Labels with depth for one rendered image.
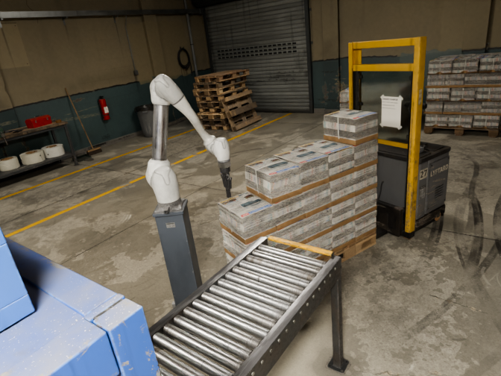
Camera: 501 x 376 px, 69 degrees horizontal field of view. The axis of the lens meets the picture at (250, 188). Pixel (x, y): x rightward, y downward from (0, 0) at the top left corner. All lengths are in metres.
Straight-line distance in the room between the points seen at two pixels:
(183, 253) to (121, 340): 1.89
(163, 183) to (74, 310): 1.68
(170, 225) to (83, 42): 7.35
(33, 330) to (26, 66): 8.18
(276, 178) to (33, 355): 2.17
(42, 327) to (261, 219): 2.08
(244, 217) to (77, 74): 7.18
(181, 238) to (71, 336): 1.86
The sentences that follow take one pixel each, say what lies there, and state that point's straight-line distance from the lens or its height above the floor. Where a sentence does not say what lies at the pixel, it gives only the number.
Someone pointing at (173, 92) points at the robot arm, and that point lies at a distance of 2.37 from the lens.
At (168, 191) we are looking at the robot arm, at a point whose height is 1.14.
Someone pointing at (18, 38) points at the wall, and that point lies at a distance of 8.84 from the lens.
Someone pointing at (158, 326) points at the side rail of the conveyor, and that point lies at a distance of 1.87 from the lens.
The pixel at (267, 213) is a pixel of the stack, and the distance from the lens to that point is 2.72.
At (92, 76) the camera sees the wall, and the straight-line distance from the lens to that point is 9.45.
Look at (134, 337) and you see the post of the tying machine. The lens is 0.75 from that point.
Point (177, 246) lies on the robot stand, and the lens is 2.57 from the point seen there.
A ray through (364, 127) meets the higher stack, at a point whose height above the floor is 1.19.
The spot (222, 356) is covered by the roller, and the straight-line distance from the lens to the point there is 1.65.
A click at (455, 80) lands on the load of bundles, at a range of 7.36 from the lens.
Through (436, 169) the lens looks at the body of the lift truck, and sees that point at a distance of 4.00.
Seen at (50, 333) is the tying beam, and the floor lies 1.54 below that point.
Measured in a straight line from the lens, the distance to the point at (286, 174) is 2.72.
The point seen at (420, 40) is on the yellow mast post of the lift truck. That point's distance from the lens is 3.38.
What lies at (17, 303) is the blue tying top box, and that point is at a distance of 0.81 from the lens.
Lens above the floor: 1.98
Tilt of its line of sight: 22 degrees down
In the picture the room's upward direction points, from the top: 7 degrees counter-clockwise
